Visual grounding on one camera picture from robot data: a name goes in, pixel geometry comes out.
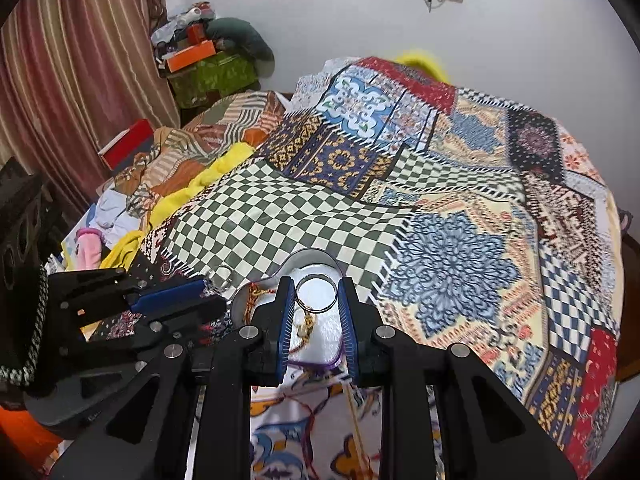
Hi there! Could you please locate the red box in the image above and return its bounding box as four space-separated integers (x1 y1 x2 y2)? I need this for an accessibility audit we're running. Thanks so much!
99 119 154 171

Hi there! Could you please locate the yellow pillow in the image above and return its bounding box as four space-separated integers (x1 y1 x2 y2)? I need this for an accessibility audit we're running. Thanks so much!
395 49 450 84

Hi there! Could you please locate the striped brown curtain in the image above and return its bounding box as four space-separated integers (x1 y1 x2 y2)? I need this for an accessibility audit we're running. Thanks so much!
1 0 179 218

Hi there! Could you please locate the striped orange brown blanket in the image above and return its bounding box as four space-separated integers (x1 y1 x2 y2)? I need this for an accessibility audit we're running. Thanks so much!
114 91 285 218

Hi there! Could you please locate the colourful patchwork bedspread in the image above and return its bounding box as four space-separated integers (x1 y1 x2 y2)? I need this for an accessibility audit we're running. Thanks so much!
129 58 624 478

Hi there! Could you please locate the dark green plush cushion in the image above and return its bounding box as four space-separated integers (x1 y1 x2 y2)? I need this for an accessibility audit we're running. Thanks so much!
205 18 274 62

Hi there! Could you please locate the silver bangle ring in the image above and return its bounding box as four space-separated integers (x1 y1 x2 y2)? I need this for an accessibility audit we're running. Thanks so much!
294 273 341 316

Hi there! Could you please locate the silver ring on bedspread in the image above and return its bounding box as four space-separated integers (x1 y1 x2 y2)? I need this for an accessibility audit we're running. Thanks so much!
205 264 237 295

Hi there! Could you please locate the orange box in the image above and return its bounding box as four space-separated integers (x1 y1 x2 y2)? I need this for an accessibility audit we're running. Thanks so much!
165 40 216 73

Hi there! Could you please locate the yellow cloth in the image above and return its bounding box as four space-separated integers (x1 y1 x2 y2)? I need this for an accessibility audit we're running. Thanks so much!
100 142 255 270

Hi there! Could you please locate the red braided bracelet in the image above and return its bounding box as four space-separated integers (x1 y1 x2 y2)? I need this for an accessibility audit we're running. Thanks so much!
241 282 278 328

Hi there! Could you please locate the gold chain bracelet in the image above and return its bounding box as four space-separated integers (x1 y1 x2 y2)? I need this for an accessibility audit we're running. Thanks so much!
290 304 317 356

